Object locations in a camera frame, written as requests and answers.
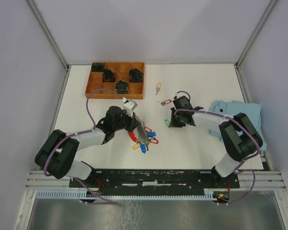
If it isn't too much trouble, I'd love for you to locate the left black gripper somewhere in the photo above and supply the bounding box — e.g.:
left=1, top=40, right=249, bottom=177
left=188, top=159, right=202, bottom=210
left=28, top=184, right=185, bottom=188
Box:
left=113, top=110, right=141, bottom=132

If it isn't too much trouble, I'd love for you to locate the green key tag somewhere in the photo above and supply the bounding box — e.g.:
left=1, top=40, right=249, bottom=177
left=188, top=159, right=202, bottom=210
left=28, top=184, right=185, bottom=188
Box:
left=164, top=119, right=170, bottom=127

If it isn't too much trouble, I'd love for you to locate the yellow key tag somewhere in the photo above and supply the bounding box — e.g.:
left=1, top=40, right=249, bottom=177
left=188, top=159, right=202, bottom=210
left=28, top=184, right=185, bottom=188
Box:
left=132, top=142, right=141, bottom=150

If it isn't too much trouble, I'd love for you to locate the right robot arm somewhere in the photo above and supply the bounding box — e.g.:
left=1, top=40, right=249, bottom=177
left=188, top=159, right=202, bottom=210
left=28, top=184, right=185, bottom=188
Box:
left=169, top=96, right=264, bottom=187

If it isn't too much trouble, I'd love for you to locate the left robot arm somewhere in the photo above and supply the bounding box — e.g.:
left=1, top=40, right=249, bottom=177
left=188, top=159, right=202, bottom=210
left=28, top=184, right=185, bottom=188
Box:
left=35, top=106, right=141, bottom=187

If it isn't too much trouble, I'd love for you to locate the yellow tag key upper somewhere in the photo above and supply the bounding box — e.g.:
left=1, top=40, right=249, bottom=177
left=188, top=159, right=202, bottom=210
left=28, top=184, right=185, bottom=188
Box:
left=156, top=82, right=162, bottom=95

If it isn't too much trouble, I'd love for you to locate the wooden compartment tray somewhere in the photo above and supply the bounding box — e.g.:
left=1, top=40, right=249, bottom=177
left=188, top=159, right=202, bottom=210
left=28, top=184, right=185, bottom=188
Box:
left=85, top=62, right=145, bottom=100

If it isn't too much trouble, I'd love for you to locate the light blue cloth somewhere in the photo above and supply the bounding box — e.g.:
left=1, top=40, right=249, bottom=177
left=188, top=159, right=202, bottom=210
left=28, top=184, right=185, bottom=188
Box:
left=207, top=99, right=267, bottom=151

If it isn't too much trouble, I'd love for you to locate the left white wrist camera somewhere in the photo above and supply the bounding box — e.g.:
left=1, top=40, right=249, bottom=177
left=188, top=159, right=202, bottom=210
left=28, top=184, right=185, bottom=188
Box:
left=122, top=97, right=137, bottom=115

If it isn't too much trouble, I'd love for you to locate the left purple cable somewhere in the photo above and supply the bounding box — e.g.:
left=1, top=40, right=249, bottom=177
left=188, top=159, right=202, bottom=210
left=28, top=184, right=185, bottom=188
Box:
left=43, top=89, right=125, bottom=206

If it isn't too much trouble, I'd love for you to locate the black yellow cable coil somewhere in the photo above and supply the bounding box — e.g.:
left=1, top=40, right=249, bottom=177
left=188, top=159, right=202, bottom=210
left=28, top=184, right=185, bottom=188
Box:
left=114, top=80, right=130, bottom=95

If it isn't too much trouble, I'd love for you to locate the black cable coil right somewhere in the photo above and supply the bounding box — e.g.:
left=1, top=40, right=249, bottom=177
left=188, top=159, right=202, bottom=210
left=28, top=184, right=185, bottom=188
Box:
left=129, top=68, right=144, bottom=83

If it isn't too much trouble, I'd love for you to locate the black cable coil top-left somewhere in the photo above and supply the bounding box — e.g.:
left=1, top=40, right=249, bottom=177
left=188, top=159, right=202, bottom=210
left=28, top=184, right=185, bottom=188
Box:
left=91, top=62, right=106, bottom=72

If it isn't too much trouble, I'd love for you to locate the white cable duct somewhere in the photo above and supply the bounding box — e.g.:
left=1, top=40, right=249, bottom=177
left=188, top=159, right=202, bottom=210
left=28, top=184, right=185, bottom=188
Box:
left=35, top=188, right=219, bottom=201

